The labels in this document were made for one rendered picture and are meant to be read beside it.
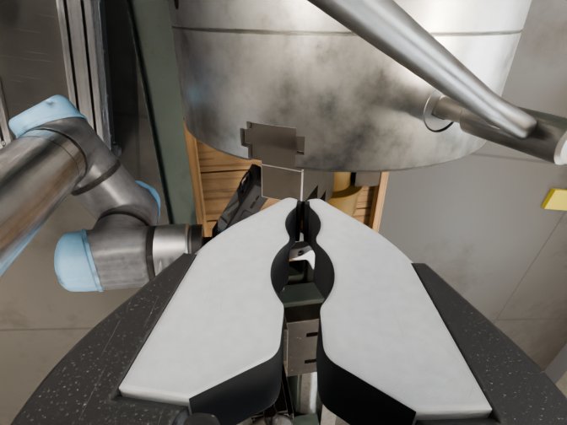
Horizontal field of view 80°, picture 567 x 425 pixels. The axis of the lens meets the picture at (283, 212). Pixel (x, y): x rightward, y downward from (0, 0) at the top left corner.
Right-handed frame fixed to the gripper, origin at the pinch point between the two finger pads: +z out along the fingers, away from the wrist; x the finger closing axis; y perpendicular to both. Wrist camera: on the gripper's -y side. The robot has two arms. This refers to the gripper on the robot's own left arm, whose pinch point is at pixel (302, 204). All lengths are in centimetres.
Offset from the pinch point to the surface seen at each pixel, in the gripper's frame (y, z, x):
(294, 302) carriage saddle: 48, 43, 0
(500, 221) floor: 99, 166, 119
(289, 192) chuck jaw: 7.0, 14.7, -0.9
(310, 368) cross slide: 65, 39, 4
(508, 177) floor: 70, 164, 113
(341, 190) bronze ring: 12.0, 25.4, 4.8
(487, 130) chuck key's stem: -0.3, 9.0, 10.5
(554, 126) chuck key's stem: -1.4, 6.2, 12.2
